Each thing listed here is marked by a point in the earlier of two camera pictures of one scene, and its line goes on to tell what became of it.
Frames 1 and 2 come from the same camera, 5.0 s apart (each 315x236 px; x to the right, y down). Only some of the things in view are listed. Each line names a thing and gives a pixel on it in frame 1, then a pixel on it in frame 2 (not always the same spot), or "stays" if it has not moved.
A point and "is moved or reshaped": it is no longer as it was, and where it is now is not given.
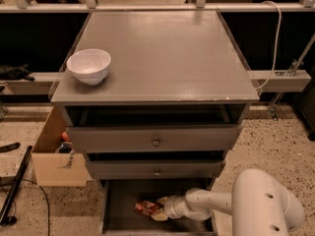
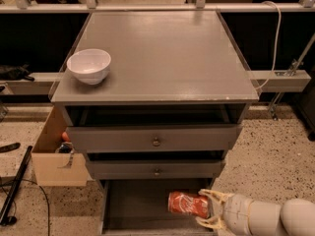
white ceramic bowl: (90, 65) stays
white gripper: (172, 206) → (235, 210)
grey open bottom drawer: (120, 217) stays
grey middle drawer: (156, 170) stays
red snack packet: (147, 207) is moved or reshaped
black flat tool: (10, 147) stays
